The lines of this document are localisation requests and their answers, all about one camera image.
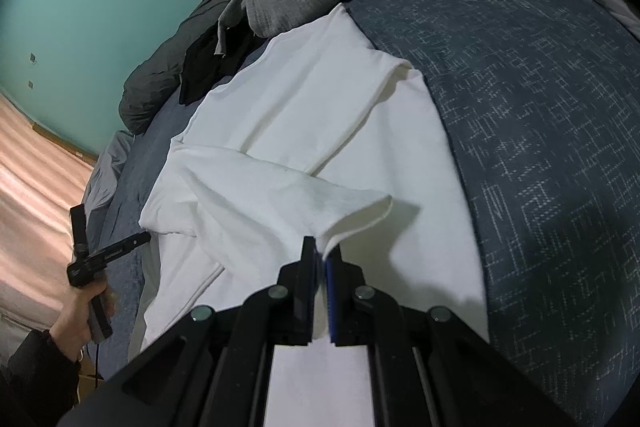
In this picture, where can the dark grey duvet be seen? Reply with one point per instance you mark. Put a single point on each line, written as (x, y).
(200, 26)

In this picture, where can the blue bed sheet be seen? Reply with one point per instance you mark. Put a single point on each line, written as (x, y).
(540, 101)

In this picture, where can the person's left hand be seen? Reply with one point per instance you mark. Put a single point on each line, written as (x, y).
(70, 331)

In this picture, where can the light grey sheet edge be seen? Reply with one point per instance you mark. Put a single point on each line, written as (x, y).
(102, 183)

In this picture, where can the black garment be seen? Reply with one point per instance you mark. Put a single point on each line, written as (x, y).
(203, 67)

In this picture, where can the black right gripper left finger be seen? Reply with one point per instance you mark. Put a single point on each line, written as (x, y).
(211, 368)

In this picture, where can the dark left sleeve forearm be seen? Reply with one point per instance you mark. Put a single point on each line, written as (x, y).
(38, 383)

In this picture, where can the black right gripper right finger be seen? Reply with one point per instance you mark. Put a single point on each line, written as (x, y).
(429, 368)

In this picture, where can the white long-sleeve shirt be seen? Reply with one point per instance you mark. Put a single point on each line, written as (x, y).
(322, 136)

